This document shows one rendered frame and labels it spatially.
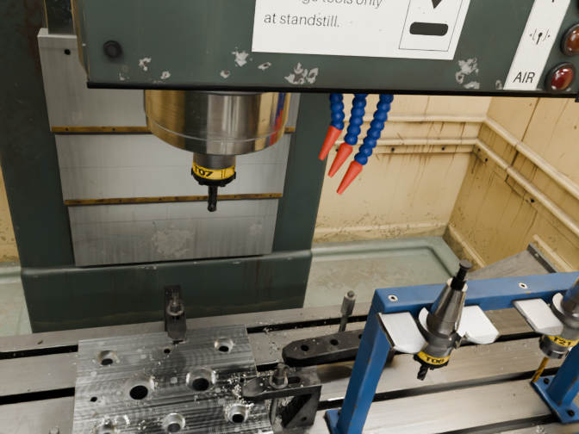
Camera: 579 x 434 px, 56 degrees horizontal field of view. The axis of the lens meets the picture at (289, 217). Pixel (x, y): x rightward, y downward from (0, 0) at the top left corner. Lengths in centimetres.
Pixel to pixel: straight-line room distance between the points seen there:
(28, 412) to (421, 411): 69
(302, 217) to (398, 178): 59
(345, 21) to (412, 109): 134
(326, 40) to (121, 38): 14
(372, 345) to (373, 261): 111
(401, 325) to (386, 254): 120
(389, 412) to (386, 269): 89
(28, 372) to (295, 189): 67
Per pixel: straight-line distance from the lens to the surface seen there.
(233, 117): 54
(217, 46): 38
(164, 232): 125
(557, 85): 50
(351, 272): 184
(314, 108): 119
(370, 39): 41
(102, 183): 116
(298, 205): 131
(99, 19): 37
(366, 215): 188
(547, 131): 166
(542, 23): 48
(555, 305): 89
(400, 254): 197
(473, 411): 113
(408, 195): 190
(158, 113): 57
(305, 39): 39
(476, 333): 79
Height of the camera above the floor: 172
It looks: 34 degrees down
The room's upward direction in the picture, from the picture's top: 9 degrees clockwise
